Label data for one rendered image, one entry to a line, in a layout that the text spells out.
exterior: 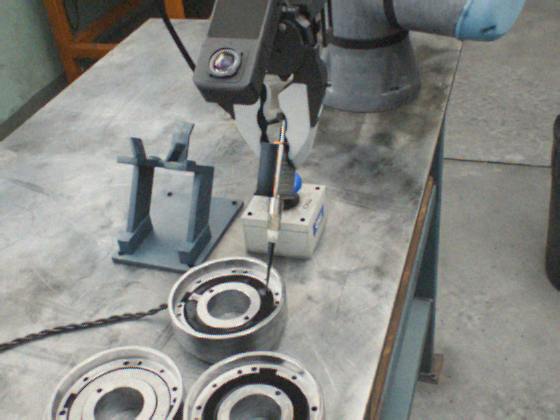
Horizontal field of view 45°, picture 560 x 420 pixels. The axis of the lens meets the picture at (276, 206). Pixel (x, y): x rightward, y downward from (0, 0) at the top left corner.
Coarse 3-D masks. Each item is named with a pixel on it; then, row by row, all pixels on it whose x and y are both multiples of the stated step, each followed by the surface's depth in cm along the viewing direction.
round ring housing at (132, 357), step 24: (96, 360) 56; (120, 360) 57; (144, 360) 57; (168, 360) 55; (72, 384) 55; (120, 384) 55; (144, 384) 55; (168, 384) 55; (48, 408) 52; (96, 408) 54; (120, 408) 56; (144, 408) 53
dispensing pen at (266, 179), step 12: (264, 144) 60; (276, 144) 59; (264, 156) 60; (276, 156) 59; (264, 168) 60; (264, 180) 60; (264, 192) 60; (276, 204) 61; (276, 216) 61; (276, 228) 61; (276, 240) 62
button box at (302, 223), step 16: (304, 192) 72; (320, 192) 71; (256, 208) 70; (288, 208) 69; (304, 208) 69; (320, 208) 71; (256, 224) 69; (288, 224) 68; (304, 224) 67; (320, 224) 72; (256, 240) 70; (288, 240) 69; (304, 240) 68; (288, 256) 70; (304, 256) 70
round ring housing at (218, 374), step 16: (256, 352) 55; (272, 352) 55; (224, 368) 55; (240, 368) 55; (272, 368) 55; (288, 368) 55; (304, 368) 53; (208, 384) 54; (304, 384) 53; (192, 400) 52; (224, 400) 53; (240, 400) 53; (256, 400) 53; (272, 400) 53; (288, 400) 52; (320, 400) 50; (192, 416) 52; (224, 416) 51; (240, 416) 54; (256, 416) 55; (272, 416) 54; (288, 416) 51; (320, 416) 49
